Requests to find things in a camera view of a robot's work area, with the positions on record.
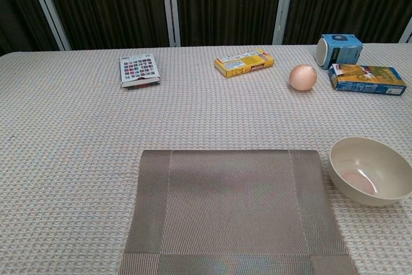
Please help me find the grey metal frame post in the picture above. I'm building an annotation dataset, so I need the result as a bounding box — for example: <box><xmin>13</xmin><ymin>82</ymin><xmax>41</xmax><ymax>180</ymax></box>
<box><xmin>24</xmin><ymin>0</ymin><xmax>71</xmax><ymax>52</ymax></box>
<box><xmin>398</xmin><ymin>17</ymin><xmax>412</xmax><ymax>44</ymax></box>
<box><xmin>160</xmin><ymin>0</ymin><xmax>181</xmax><ymax>47</ymax></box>
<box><xmin>272</xmin><ymin>0</ymin><xmax>297</xmax><ymax>45</ymax></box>

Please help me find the beige woven tablecloth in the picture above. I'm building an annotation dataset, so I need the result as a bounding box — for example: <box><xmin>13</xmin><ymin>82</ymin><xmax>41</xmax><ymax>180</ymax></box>
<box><xmin>0</xmin><ymin>43</ymin><xmax>412</xmax><ymax>275</ymax></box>

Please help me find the blue cube box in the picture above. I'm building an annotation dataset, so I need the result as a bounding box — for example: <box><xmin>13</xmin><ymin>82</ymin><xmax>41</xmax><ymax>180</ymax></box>
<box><xmin>315</xmin><ymin>33</ymin><xmax>364</xmax><ymax>70</ymax></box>

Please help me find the black pleated curtain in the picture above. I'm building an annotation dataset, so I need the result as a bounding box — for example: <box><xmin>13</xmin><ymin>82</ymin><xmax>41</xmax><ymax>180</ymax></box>
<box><xmin>0</xmin><ymin>0</ymin><xmax>412</xmax><ymax>57</ymax></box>

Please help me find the blue and yellow carton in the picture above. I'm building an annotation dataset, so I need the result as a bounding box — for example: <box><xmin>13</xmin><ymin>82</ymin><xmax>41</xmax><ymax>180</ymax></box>
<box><xmin>328</xmin><ymin>63</ymin><xmax>407</xmax><ymax>97</ymax></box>

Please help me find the light brown bowl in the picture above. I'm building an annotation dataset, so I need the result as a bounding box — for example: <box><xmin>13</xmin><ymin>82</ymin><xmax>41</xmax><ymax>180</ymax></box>
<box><xmin>328</xmin><ymin>136</ymin><xmax>412</xmax><ymax>207</ymax></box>

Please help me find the yellow cardboard box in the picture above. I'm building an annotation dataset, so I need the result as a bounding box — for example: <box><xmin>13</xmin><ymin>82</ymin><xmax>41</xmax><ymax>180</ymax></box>
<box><xmin>214</xmin><ymin>48</ymin><xmax>276</xmax><ymax>79</ymax></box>

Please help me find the brown woven placemat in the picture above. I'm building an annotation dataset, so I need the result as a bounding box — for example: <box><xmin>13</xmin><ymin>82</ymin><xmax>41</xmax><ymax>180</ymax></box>
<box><xmin>118</xmin><ymin>149</ymin><xmax>360</xmax><ymax>275</ymax></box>

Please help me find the peach coloured egg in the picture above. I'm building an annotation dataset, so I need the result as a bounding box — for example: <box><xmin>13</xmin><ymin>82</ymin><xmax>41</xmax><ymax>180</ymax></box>
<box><xmin>288</xmin><ymin>64</ymin><xmax>318</xmax><ymax>91</ymax></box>

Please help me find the white box with coloured squares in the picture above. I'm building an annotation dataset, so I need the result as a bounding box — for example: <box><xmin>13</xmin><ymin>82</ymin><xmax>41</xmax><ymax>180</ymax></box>
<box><xmin>118</xmin><ymin>52</ymin><xmax>161</xmax><ymax>89</ymax></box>

